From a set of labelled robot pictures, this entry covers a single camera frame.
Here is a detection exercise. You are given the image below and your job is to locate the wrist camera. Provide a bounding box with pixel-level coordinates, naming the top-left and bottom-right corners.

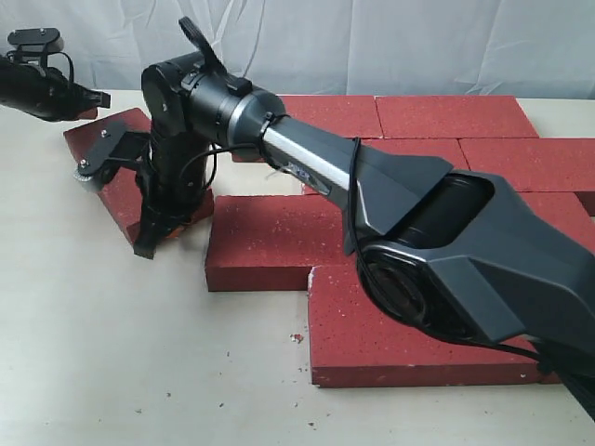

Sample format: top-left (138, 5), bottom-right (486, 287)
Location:
top-left (7, 27), bottom-right (64, 66)
top-left (73, 121), bottom-right (150, 193)

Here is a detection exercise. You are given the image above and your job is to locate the red brick back right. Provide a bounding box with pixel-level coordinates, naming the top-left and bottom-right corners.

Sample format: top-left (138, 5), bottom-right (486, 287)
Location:
top-left (376, 95), bottom-right (538, 139)

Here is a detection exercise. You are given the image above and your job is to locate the red brick bottom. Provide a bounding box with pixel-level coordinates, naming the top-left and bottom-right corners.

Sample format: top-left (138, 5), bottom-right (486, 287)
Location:
top-left (63, 108), bottom-right (214, 244)

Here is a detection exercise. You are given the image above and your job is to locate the white backdrop sheet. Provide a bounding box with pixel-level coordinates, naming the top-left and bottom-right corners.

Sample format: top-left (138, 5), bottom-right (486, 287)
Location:
top-left (1, 1), bottom-right (594, 99)

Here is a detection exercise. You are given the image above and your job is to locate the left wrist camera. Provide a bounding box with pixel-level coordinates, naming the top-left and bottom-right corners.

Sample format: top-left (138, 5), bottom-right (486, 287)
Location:
top-left (7, 27), bottom-right (64, 66)

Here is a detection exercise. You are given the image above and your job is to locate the red brick top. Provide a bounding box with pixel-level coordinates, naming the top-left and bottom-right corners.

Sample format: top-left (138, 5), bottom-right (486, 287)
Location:
top-left (205, 195), bottom-right (353, 292)

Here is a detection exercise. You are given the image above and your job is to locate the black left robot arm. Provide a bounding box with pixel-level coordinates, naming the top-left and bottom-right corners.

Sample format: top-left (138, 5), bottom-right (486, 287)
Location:
top-left (1, 56), bottom-right (111, 122)

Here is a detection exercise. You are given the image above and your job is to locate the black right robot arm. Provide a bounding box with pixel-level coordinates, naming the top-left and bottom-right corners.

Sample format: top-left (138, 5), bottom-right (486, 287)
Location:
top-left (133, 51), bottom-right (594, 413)

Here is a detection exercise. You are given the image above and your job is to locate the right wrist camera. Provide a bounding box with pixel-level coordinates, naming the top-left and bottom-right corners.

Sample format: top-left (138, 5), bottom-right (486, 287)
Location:
top-left (73, 121), bottom-right (150, 193)

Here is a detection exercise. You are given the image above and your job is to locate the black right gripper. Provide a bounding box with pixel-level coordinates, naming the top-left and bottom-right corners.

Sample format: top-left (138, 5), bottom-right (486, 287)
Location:
top-left (133, 138), bottom-right (209, 260)

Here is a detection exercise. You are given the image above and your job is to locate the red placed brick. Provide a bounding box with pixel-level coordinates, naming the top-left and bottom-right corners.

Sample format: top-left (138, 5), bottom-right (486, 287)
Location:
top-left (363, 138), bottom-right (469, 170)

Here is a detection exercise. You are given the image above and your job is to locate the red brick second row right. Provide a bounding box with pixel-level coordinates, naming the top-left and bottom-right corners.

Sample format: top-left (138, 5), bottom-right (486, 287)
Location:
top-left (459, 138), bottom-right (594, 192)

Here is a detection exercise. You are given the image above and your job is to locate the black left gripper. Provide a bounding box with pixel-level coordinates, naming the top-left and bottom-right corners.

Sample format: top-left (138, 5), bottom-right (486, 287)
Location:
top-left (28, 71), bottom-right (111, 122)

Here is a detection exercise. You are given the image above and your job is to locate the red brick back left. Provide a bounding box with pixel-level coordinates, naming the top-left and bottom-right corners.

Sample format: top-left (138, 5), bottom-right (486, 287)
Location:
top-left (280, 95), bottom-right (384, 139)

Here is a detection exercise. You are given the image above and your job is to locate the red brick front left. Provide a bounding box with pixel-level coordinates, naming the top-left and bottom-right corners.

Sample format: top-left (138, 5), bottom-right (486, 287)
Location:
top-left (308, 265), bottom-right (560, 388)

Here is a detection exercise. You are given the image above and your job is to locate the red brick third row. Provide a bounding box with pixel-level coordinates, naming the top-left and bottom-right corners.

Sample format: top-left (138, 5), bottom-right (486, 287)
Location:
top-left (521, 192), bottom-right (594, 252)

